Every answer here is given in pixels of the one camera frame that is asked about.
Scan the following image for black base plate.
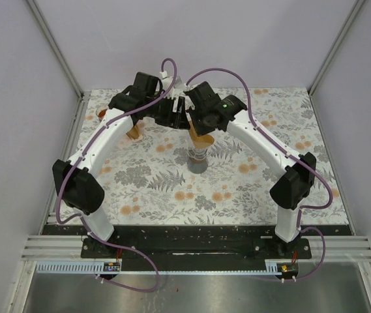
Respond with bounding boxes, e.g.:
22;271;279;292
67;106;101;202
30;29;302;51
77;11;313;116
80;224;312;261

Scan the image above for white slotted cable duct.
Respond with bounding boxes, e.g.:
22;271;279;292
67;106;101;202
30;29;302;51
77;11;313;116
36;261;283;276

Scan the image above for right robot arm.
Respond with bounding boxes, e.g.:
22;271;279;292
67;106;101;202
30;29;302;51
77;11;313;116
185;82;316;258

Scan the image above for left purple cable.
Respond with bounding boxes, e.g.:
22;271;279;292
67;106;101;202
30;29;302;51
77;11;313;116
56;57;178;293

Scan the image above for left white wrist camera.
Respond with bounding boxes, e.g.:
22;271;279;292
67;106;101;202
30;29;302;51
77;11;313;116
160;71;186;98

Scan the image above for floral tablecloth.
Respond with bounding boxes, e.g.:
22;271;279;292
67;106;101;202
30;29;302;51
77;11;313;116
56;87;351;226

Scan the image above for brown coffee filter stack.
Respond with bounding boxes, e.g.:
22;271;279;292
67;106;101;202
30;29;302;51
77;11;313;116
126;124;143;142

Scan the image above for purple cable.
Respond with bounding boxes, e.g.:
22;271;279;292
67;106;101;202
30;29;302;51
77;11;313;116
185;67;332;283
56;57;178;293

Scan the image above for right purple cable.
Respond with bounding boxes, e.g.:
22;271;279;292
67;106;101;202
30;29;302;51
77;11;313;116
185;67;332;283

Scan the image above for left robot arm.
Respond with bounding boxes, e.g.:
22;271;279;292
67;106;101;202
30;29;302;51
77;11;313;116
52;71;186;258

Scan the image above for glass of orange liquid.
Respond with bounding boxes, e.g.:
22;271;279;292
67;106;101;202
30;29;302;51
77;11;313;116
96;106;109;121

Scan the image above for brown paper coffee filter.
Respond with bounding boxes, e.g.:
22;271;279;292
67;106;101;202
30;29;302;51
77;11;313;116
188;119;215;153

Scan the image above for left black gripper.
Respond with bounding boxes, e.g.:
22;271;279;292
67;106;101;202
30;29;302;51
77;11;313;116
145;93;190;129

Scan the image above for glass coffee carafe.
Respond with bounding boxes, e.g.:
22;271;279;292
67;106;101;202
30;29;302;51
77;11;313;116
187;147;208;174

